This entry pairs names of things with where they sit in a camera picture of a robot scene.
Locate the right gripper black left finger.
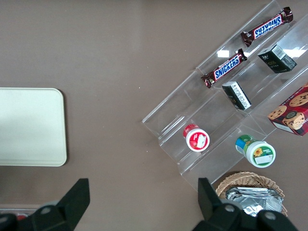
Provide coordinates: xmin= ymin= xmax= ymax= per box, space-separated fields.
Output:
xmin=18 ymin=178 xmax=90 ymax=231

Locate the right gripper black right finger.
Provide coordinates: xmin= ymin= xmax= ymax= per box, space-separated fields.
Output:
xmin=192 ymin=178 xmax=256 ymax=231

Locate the light wicker basket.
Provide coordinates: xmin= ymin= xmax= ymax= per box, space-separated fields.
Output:
xmin=215 ymin=171 xmax=288 ymax=217

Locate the cream rectangular tray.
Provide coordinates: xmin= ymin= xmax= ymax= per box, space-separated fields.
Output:
xmin=0 ymin=88 xmax=67 ymax=167

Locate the silver foil pack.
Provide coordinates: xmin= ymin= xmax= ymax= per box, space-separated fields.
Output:
xmin=231 ymin=186 xmax=272 ymax=193
xmin=225 ymin=192 xmax=283 ymax=218

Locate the clear acrylic bottle rack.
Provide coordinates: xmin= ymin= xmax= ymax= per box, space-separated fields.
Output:
xmin=0 ymin=204 xmax=39 ymax=217

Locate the red jar with white lid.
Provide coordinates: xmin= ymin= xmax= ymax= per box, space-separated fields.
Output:
xmin=182 ymin=124 xmax=210 ymax=153

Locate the green jar with sunflower lid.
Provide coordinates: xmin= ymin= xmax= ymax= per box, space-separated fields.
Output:
xmin=235 ymin=134 xmax=277 ymax=168

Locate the clear acrylic stepped shelf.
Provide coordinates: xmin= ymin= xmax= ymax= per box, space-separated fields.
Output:
xmin=141 ymin=0 xmax=308 ymax=193

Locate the small black carton box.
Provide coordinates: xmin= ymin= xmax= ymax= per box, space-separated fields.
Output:
xmin=257 ymin=44 xmax=298 ymax=74
xmin=221 ymin=81 xmax=253 ymax=111

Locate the red chocolate chip cookie box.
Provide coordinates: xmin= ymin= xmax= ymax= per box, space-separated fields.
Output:
xmin=267 ymin=82 xmax=308 ymax=137

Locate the Snickers chocolate bar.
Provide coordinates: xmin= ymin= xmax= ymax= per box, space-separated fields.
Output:
xmin=201 ymin=48 xmax=248 ymax=89
xmin=240 ymin=6 xmax=294 ymax=48

